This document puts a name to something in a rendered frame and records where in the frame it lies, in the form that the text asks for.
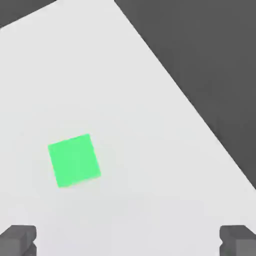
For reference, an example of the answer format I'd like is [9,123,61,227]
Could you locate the small green cube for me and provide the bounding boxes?
[47,133,102,189]

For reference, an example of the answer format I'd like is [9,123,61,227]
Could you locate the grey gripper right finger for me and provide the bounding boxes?
[219,224,256,256]

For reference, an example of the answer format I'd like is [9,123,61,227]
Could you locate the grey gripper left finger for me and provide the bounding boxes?
[0,224,38,256]

